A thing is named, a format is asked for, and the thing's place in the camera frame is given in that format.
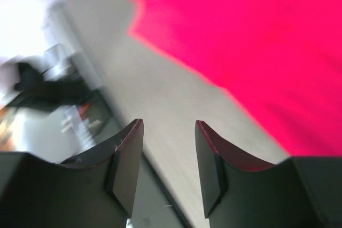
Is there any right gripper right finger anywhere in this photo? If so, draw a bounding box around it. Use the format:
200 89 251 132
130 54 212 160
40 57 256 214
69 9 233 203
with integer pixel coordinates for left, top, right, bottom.
195 121 341 227

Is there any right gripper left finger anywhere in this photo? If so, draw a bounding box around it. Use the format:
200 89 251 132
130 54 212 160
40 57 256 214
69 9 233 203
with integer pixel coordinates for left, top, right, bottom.
1 119 144 227

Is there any magenta t shirt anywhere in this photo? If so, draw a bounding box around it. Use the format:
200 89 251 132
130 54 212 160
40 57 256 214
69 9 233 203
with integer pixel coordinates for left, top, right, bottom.
129 0 341 156

